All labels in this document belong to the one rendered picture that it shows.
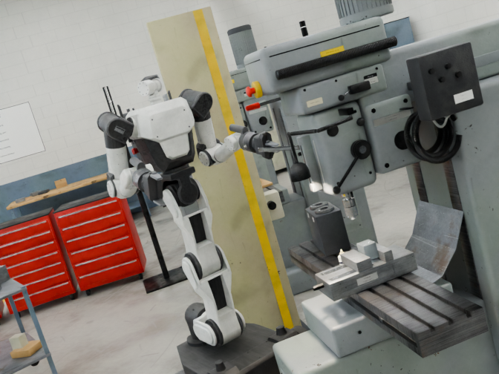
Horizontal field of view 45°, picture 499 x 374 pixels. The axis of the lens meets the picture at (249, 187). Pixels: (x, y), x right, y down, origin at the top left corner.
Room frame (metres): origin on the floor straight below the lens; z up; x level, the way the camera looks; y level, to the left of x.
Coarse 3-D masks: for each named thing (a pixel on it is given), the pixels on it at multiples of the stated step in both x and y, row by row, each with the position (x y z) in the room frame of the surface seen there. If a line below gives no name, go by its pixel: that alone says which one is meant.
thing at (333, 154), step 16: (320, 112) 2.11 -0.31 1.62; (336, 112) 2.12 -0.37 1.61; (304, 128) 2.21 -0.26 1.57; (336, 128) 2.11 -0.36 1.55; (352, 128) 2.12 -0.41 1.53; (320, 144) 2.11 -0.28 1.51; (336, 144) 2.11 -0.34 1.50; (320, 160) 2.13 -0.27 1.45; (336, 160) 2.11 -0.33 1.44; (352, 160) 2.12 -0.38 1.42; (368, 160) 2.13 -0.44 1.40; (320, 176) 2.18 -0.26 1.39; (336, 176) 2.10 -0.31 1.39; (352, 176) 2.11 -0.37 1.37; (368, 176) 2.13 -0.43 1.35
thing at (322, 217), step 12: (324, 204) 2.68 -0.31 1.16; (312, 216) 2.61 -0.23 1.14; (324, 216) 2.55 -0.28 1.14; (336, 216) 2.55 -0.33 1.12; (312, 228) 2.70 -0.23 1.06; (324, 228) 2.55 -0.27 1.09; (336, 228) 2.55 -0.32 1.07; (324, 240) 2.54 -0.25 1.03; (336, 240) 2.55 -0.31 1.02; (348, 240) 2.55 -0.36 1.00; (324, 252) 2.55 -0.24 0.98; (336, 252) 2.55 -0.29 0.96
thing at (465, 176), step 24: (456, 120) 2.07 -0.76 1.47; (480, 120) 2.08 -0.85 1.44; (432, 144) 2.25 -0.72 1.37; (480, 144) 2.08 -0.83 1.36; (408, 168) 2.48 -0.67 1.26; (432, 168) 2.29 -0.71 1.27; (456, 168) 2.12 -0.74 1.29; (480, 168) 2.08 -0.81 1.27; (432, 192) 2.33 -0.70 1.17; (456, 192) 2.15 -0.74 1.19; (480, 192) 2.07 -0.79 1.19; (480, 216) 2.07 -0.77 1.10; (480, 240) 2.07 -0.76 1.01; (456, 264) 2.27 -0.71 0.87; (480, 264) 2.10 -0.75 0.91; (480, 288) 2.14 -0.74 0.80
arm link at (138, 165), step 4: (132, 160) 2.45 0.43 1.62; (136, 160) 2.43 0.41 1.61; (132, 164) 2.45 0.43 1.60; (136, 164) 2.41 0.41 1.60; (140, 164) 2.40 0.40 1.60; (144, 164) 2.41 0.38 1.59; (148, 164) 2.49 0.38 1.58; (128, 168) 2.45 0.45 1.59; (132, 168) 2.44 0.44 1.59; (136, 168) 2.41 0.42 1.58; (140, 168) 2.40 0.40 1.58; (144, 168) 2.40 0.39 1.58; (148, 168) 2.46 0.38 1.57; (152, 168) 2.47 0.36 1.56; (132, 172) 2.42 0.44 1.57; (136, 172) 2.39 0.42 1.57; (132, 176) 2.40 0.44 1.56; (132, 180) 2.39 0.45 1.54; (132, 184) 2.44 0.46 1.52
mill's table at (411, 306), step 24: (312, 240) 2.85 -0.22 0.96; (312, 264) 2.50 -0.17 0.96; (336, 264) 2.41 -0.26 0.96; (384, 288) 2.03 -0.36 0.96; (408, 288) 1.97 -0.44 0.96; (432, 288) 1.91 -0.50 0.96; (384, 312) 1.84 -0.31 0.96; (408, 312) 1.80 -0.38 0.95; (432, 312) 1.74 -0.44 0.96; (456, 312) 1.69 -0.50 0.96; (480, 312) 1.68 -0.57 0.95; (408, 336) 1.69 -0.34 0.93; (432, 336) 1.64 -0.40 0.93; (456, 336) 1.66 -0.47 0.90
